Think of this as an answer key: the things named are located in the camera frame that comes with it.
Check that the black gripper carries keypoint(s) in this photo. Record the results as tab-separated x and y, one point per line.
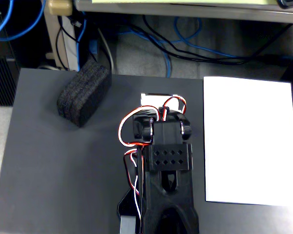
156	99

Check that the black foam cube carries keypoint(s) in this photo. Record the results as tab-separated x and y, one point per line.
84	95

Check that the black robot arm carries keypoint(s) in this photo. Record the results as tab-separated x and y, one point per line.
171	156

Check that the grey desk edge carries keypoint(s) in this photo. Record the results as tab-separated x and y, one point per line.
185	11

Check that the beige desk leg panel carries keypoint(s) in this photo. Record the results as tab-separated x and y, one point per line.
68	48

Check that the white paper sheet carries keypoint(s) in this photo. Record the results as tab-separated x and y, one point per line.
249	141

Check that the grey base clamp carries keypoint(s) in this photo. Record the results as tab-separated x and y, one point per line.
127	225

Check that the beige plastic box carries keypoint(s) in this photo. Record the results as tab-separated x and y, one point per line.
59	7

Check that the black computer case with grill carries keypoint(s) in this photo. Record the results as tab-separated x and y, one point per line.
1	83

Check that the black device on desk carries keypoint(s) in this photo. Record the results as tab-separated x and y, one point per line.
289	2

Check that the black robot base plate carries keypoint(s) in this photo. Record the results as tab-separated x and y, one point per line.
125	207

